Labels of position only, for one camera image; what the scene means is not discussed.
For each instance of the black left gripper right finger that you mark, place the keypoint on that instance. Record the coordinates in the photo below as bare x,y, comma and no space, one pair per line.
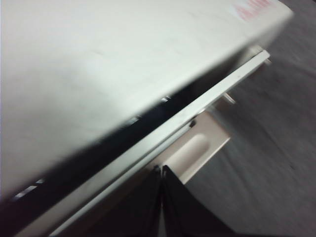
187,212

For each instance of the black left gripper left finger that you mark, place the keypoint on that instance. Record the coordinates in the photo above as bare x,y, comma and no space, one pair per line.
145,212

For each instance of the cream white toaster oven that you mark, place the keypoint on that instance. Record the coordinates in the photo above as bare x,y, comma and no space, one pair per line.
98,61

